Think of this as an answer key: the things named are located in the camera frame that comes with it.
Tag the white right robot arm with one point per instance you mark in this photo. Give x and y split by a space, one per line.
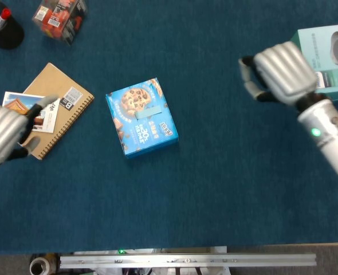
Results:
329 134

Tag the palace photo postcard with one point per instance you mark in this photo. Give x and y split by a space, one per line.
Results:
14 100

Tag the black bottle red cap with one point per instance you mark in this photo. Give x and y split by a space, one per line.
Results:
10 35

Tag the tan spiral notebook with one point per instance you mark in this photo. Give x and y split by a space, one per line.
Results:
48 83

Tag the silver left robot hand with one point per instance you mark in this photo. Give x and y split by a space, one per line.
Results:
3 131

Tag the clear box with red items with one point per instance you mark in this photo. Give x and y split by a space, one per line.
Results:
60 20

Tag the green speakerphone product box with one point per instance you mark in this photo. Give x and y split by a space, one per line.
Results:
315 43

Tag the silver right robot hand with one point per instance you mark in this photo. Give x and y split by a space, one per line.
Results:
283 71

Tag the red-capped white marker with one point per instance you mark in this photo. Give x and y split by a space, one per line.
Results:
1 20

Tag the aluminium profile rail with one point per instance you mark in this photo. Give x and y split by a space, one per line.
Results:
186 260

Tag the small light teal strip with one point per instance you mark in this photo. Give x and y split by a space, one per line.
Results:
148 112

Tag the blue chocolate chip cookie box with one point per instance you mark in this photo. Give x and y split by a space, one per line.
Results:
146 137

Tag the blue felt table cloth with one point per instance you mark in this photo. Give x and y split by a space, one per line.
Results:
186 194

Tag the grey tape roll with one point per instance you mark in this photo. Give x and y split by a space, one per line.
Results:
39 266

